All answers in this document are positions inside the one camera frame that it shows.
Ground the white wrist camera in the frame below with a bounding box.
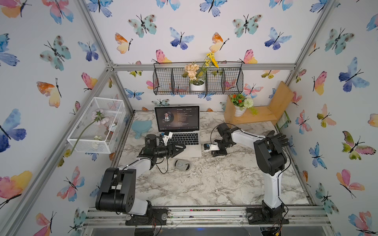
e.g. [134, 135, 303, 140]
[161, 131, 173, 146]
[203, 143, 220, 151]

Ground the grey wireless mouse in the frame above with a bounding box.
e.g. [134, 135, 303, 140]
[174, 159, 191, 172]

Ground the white ribbed flower pot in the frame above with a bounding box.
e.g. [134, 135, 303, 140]
[234, 106, 247, 117]

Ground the green and white leaflet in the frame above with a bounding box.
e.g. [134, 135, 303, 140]
[276, 111, 291, 130]

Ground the black wire wall basket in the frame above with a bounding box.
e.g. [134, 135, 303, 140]
[152, 61, 244, 95]

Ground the black and blue work glove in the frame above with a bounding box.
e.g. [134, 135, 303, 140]
[266, 130, 289, 149]

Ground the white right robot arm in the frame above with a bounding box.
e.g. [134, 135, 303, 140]
[204, 128, 289, 220]

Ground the yellow artificial flower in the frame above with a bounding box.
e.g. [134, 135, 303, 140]
[204, 52, 219, 68]

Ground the wooden desktop shelf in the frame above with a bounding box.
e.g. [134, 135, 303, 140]
[224, 81, 294, 125]

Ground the light blue hand mirror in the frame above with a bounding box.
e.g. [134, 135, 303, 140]
[132, 120, 152, 139]

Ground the silver laptop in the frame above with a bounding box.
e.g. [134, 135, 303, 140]
[154, 105, 202, 158]

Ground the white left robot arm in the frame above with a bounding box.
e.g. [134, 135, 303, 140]
[95, 143, 186, 216]

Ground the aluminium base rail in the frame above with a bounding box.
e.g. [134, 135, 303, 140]
[84, 206, 331, 228]

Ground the green artificial plant with flowers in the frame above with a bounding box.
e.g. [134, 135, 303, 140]
[230, 93, 258, 115]

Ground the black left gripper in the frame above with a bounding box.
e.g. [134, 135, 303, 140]
[153, 143, 185, 158]

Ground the pink artificial flower with stem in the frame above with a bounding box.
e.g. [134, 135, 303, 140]
[57, 109, 109, 168]

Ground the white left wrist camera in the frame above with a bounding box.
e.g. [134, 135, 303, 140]
[161, 131, 173, 146]

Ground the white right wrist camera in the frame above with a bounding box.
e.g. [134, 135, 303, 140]
[203, 143, 220, 151]

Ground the white mesh wall box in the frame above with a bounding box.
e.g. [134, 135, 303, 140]
[67, 97, 126, 154]

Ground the white pot with beige flowers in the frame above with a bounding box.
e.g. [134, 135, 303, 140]
[182, 63, 207, 91]

